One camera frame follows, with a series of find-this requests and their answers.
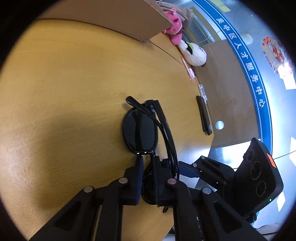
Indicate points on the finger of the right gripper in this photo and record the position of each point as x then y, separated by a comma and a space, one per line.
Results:
209, 170

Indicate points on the black sunglasses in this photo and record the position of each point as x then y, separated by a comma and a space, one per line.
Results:
140, 129

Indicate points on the white panda plush toy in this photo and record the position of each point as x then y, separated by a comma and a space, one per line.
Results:
193, 53

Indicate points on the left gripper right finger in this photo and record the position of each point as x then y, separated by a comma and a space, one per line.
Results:
198, 215

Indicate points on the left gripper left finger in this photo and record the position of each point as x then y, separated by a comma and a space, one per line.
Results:
96, 213

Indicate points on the white clip bracket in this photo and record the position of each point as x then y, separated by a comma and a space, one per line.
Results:
202, 92

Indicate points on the shallow cardboard box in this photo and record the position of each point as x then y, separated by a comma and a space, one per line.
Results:
140, 20

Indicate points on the black flat phone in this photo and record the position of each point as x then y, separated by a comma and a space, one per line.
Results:
205, 120

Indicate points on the pink pen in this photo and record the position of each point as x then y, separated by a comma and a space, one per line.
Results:
189, 71

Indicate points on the pink plush toy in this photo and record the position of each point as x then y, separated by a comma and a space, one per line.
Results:
176, 30

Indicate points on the grey printed cloth bag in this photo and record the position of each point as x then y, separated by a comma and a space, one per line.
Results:
186, 14

